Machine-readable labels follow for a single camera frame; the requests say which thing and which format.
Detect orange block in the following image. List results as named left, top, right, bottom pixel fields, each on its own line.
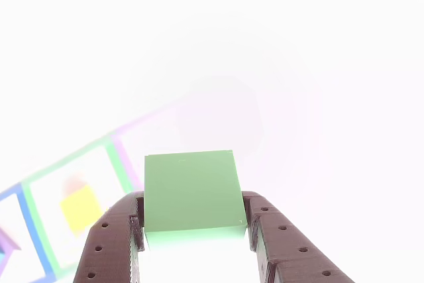
left=59, top=185, right=103, bottom=234

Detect large purple block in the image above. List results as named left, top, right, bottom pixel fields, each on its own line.
left=0, top=228, right=23, bottom=257

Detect green block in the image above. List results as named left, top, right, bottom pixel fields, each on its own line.
left=144, top=149, right=248, bottom=251

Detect green square frame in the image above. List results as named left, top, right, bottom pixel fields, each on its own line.
left=21, top=135, right=133, bottom=280

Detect blue square frame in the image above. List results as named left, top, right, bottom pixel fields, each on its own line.
left=0, top=186, right=57, bottom=283

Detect purple square frame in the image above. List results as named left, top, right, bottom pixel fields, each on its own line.
left=111, top=97, right=206, bottom=194

